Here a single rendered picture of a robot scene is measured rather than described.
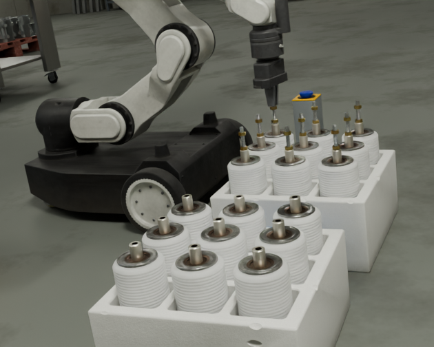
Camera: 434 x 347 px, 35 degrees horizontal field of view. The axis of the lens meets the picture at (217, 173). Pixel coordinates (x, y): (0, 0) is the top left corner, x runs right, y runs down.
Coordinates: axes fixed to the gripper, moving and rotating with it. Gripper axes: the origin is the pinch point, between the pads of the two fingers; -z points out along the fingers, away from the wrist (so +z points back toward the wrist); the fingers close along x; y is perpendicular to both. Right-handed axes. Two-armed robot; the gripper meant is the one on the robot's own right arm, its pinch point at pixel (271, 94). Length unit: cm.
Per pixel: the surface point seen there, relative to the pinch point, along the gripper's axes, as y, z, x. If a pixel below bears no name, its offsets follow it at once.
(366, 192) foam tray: 35.4, -18.3, 17.4
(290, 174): 19.3, -13.1, 24.2
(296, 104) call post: -1.1, -6.4, -13.9
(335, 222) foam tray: 30.9, -23.5, 24.8
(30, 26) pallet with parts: -496, -11, -299
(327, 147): 15.7, -14.3, -0.6
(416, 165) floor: 19, -36, -52
